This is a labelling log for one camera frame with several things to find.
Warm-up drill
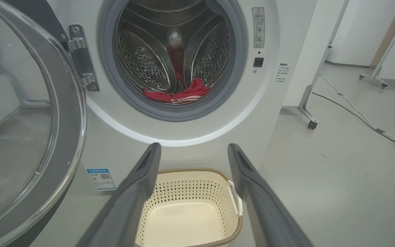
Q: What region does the round black glass washer door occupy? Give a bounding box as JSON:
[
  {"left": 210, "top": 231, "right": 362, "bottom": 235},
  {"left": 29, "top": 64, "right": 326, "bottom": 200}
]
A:
[{"left": 0, "top": 0, "right": 87, "bottom": 247}]

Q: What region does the white floor cable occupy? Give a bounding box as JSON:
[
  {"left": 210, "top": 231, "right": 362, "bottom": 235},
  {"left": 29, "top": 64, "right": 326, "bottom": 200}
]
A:
[{"left": 319, "top": 74, "right": 395, "bottom": 164}]

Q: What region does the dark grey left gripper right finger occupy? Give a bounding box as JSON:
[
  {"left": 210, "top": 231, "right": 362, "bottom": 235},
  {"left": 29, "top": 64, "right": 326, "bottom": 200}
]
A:
[{"left": 227, "top": 143, "right": 314, "bottom": 247}]

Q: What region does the blue energy label sticker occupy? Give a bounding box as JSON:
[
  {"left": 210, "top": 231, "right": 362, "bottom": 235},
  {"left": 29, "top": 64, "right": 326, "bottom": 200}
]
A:
[{"left": 86, "top": 168, "right": 117, "bottom": 191}]

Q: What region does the cream perforated basket brown rim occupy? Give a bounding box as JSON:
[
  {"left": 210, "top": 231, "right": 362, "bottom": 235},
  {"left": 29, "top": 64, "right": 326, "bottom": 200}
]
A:
[{"left": 135, "top": 168, "right": 243, "bottom": 247}]

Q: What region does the metal washer door hinge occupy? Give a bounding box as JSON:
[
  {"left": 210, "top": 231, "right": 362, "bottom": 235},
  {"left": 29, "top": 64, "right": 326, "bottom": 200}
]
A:
[{"left": 62, "top": 24, "right": 99, "bottom": 92}]

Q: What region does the white front-load washing machine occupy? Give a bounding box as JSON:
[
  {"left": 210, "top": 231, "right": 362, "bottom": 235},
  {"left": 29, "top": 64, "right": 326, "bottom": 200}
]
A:
[{"left": 29, "top": 0, "right": 318, "bottom": 247}]

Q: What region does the beige wooden post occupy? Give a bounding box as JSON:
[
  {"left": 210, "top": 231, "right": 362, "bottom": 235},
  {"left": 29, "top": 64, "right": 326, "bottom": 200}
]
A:
[{"left": 370, "top": 0, "right": 395, "bottom": 68}]

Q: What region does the red and white garment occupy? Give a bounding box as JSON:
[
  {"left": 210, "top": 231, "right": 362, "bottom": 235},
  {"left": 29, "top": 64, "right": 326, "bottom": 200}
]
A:
[{"left": 142, "top": 78, "right": 212, "bottom": 104}]

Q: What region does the stainless steel washing machine drum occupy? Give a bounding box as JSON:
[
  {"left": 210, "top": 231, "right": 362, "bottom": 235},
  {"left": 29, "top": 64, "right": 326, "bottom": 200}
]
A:
[{"left": 115, "top": 0, "right": 231, "bottom": 103}]

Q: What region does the black floor cable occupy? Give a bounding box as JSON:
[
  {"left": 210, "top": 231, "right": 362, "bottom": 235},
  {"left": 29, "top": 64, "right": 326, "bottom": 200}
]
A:
[{"left": 312, "top": 92, "right": 395, "bottom": 156}]

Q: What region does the grey warning sticker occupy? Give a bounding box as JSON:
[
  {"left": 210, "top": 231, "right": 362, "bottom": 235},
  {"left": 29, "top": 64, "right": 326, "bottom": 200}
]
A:
[{"left": 252, "top": 8, "right": 265, "bottom": 48}]

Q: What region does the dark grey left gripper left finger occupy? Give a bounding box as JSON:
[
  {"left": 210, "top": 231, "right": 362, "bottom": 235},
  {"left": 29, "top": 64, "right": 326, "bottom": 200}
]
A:
[{"left": 76, "top": 143, "right": 162, "bottom": 247}]

